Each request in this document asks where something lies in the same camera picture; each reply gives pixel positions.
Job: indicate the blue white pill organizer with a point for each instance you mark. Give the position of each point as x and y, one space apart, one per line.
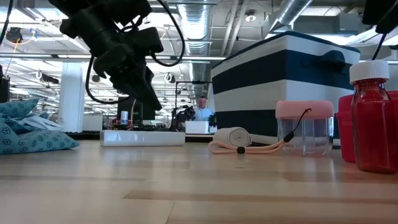
143 138

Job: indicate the teal patterned cloth gown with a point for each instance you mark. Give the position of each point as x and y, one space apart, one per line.
31 141

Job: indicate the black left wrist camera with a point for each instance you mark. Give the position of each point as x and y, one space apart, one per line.
149 40

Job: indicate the black monitor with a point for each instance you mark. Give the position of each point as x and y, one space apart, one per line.
136 115

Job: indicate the white column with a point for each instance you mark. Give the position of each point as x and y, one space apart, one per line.
72 96

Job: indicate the clear container pink lid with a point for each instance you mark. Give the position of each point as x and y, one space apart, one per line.
304 109

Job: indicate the white box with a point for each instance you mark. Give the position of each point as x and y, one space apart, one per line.
197 127

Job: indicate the silver smooth ventilation duct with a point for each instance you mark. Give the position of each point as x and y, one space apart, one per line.
290 12

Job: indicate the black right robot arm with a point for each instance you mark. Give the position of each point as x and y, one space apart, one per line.
381 14

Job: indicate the black panel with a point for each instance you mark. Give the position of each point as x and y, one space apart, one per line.
3 88

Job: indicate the beige bandage roll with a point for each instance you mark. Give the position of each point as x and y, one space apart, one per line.
233 136

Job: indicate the silver ribbed ventilation duct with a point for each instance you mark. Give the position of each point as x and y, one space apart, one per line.
194 25

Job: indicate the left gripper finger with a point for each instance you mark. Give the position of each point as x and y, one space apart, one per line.
140 90
148 76

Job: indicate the red bottle white cap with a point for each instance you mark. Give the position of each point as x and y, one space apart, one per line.
373 140

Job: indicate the person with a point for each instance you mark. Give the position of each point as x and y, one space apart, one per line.
202 110

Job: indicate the navy white striped basket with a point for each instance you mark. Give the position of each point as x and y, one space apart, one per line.
280 68

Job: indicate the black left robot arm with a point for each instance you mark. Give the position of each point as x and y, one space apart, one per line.
102 7

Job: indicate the black ceiling camera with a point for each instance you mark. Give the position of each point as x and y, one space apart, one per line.
14 34

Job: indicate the white blue cup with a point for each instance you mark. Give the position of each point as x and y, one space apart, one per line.
124 116

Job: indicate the black background robot arm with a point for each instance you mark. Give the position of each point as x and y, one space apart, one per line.
183 113

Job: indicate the red first aid kit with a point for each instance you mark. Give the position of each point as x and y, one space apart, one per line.
343 130

